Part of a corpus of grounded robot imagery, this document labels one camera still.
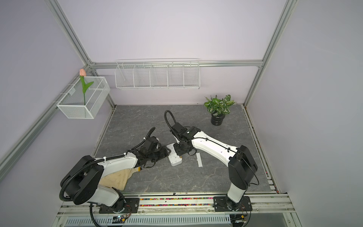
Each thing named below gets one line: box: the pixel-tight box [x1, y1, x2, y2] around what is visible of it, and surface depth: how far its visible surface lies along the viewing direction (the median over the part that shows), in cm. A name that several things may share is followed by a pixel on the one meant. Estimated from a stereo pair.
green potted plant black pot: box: [203, 94, 237, 126], surface depth 90 cm
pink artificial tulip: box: [79, 68, 95, 106], surface depth 85 cm
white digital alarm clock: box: [166, 143, 183, 167], surface depth 88 cm
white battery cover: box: [195, 152, 203, 168], surface depth 91 cm
